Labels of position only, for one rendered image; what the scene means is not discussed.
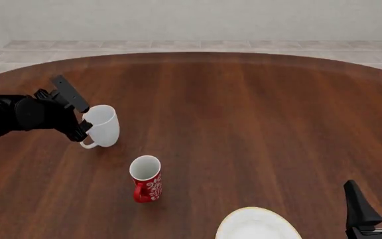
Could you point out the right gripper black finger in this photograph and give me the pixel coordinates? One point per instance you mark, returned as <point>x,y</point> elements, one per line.
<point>361,210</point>

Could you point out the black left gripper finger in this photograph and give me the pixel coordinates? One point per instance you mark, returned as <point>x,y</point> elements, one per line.
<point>85,126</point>

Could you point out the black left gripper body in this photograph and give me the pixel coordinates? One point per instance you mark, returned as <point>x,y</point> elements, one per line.
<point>72,129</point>

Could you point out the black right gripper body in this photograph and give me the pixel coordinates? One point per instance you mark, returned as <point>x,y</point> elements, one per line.
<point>376,233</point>

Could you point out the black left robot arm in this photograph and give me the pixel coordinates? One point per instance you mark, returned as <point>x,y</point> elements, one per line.
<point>18,114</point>

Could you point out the red mug with white pattern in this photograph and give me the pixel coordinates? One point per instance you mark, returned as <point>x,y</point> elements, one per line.
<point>148,185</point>

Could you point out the white plate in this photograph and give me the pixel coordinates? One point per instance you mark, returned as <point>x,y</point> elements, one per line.
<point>255,225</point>

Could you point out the flat dark mount plate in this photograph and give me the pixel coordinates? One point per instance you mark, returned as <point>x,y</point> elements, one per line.
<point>69,92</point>

